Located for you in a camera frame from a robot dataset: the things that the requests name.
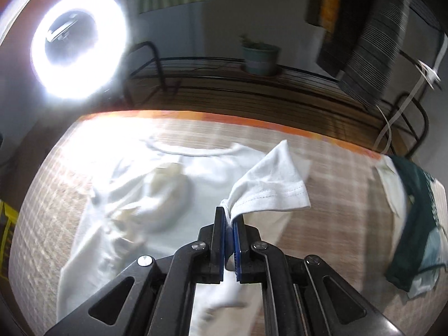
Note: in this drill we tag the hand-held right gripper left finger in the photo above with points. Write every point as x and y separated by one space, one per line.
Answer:
221 248

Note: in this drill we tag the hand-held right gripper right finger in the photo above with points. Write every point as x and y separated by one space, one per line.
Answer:
237 252

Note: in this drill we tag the white t-shirt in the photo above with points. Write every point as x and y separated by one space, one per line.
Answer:
210 175

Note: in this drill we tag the black metal clothes rack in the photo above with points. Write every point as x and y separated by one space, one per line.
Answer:
156 59

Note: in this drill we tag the white garment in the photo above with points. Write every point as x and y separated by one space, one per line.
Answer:
390 189

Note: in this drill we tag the plaid blanket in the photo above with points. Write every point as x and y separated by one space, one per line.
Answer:
52 199

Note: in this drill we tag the potted plant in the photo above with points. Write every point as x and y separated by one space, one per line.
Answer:
260 59

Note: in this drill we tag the grey plaid coat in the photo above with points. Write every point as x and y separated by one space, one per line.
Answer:
371 59

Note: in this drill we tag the orange scarf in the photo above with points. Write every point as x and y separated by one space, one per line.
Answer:
330 3

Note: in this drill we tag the yellow frame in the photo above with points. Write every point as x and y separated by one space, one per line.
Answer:
8 224

